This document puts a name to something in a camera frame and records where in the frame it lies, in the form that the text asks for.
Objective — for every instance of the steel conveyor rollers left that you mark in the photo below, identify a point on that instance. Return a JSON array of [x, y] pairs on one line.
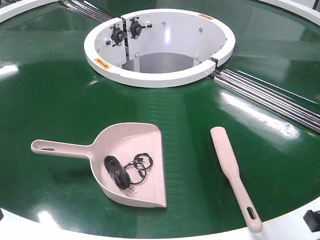
[[86, 10]]

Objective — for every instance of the steel conveyor rollers right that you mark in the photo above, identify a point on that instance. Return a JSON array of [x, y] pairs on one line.
[[269, 98]]

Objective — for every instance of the black bearing block right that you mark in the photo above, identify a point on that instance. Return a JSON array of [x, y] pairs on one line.
[[136, 28]]

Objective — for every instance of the white outer conveyor rim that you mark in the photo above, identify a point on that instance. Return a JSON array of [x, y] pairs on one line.
[[287, 226]]

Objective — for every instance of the pink hand broom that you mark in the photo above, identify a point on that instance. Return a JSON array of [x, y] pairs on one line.
[[230, 168]]

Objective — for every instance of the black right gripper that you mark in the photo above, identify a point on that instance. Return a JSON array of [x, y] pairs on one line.
[[312, 220]]

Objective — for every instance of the black bearing block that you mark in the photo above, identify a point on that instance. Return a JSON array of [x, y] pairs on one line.
[[136, 28], [118, 35]]

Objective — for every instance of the green conveyor belt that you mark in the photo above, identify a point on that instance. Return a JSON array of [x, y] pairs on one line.
[[48, 91]]

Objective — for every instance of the pink plastic dustpan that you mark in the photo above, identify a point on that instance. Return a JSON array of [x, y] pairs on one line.
[[126, 160]]

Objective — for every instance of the black bearing block left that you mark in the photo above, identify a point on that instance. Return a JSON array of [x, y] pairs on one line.
[[118, 35]]

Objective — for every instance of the steel conveyor rollers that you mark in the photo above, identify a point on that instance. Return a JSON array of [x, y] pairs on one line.
[[86, 10], [269, 98]]

